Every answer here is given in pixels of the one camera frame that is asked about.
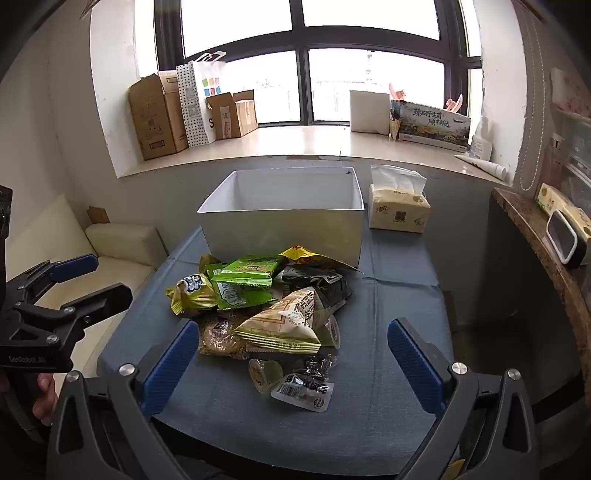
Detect white box on sill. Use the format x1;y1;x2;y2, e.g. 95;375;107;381
349;90;391;136

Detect white open storage box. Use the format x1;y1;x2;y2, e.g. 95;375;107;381
197;166;365;267

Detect person's left hand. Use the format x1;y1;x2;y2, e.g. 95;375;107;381
31;373;57;426

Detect yellow-green small box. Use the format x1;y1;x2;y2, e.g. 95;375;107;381
536;183;591;241

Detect white dotted paper bag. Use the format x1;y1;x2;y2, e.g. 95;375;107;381
176;50;226;148

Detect black white alarm clock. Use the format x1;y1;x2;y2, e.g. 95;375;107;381
546;209;590;270

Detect printed landscape carton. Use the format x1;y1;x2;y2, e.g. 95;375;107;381
391;100;471;153

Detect braised chicken feet packet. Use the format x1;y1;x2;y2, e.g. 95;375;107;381
270;354;337;413

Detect green jelly cup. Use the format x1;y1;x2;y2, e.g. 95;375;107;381
249;359;284;394
317;315;341;350

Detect green long snack packet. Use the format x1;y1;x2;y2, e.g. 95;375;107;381
206;265;274;310

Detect blue denim table cloth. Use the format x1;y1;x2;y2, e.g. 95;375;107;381
95;216;456;477

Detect black window frame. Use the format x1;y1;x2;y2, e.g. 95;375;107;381
153;0;482;126

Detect brown cracker packet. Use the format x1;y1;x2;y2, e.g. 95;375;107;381
197;314;249;360

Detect beige triangular snack bag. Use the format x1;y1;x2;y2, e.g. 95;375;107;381
232;287;322;355

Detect tall brown cardboard box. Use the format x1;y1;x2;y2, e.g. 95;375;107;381
128;70;188;160

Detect cream white sofa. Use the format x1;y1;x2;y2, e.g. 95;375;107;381
5;193;168;375

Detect white tube on sill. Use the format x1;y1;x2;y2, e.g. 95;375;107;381
456;154;509;182

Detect yellow tissue pack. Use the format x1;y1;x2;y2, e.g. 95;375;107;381
368;164;431;234

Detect dark seaweed snack packet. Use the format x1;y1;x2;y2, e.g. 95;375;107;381
274;265;352;329

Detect yellow snack bag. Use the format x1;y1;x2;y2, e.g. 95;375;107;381
279;245;358;271

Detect small open cardboard box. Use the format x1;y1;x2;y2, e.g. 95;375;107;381
206;90;259;141

